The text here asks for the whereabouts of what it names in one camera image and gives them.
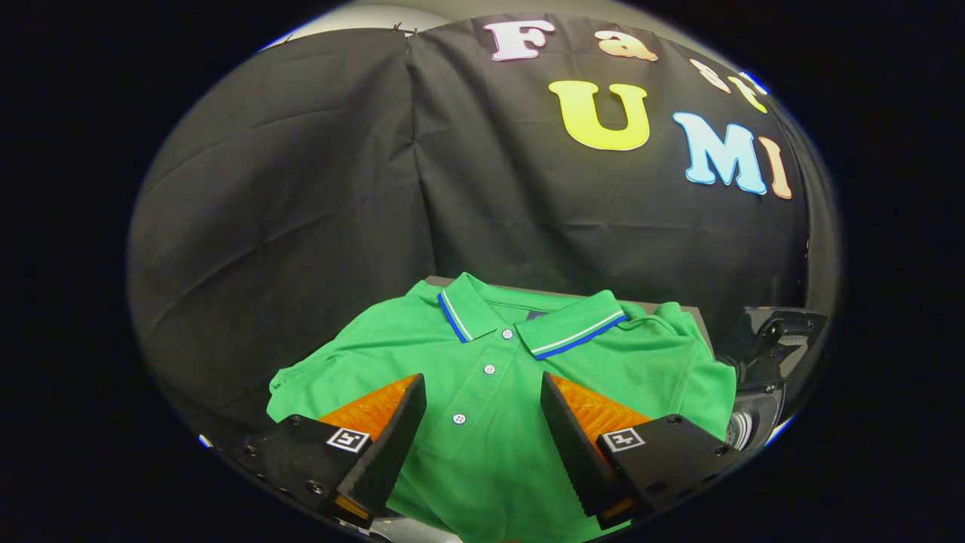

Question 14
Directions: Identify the green polo shirt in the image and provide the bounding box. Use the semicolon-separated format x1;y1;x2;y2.
266;271;738;543

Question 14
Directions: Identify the grey cardboard box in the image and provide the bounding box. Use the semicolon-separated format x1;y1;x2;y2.
424;275;715;355

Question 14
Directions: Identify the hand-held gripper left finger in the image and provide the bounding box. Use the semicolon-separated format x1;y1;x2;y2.
230;373;427;529

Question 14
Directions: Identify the black backdrop cloth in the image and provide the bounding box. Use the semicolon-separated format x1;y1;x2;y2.
127;14;839;453

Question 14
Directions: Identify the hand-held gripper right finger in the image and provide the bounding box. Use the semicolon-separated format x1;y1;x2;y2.
540;370;743;531

